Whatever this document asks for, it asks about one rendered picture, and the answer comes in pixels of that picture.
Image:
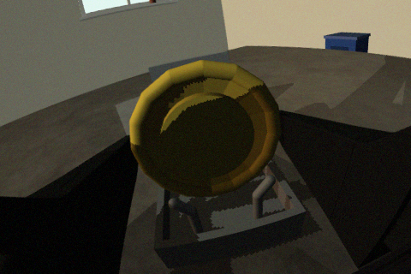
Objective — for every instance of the golden yellow round plate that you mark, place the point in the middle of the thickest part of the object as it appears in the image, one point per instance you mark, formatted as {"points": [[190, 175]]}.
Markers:
{"points": [[205, 128]]}

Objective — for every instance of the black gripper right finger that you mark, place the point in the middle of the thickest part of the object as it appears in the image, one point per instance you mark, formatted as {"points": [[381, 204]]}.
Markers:
{"points": [[360, 177]]}

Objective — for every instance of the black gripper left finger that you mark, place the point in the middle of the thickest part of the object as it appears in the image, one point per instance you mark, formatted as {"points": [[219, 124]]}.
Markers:
{"points": [[75, 224]]}

